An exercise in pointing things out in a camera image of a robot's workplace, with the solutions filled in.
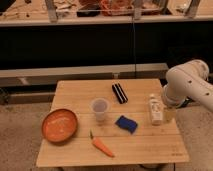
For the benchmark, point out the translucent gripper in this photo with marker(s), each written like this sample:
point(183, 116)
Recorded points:
point(169, 114)

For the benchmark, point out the orange pepper with green stem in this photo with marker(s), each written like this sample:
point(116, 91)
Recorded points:
point(101, 146)

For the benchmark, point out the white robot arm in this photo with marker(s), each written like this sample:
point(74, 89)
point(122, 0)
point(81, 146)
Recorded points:
point(188, 80)

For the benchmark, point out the orange ceramic bowl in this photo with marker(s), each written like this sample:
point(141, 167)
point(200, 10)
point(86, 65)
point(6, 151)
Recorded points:
point(59, 125)

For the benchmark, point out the white plastic bottle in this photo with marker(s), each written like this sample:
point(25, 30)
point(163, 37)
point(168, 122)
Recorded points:
point(156, 114)

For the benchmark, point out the blue sponge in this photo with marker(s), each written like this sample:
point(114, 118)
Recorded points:
point(127, 124)

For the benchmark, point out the light wooden table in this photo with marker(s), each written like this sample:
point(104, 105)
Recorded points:
point(149, 144)

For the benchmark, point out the black rectangular block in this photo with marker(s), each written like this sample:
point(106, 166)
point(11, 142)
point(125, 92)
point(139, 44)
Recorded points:
point(120, 94)

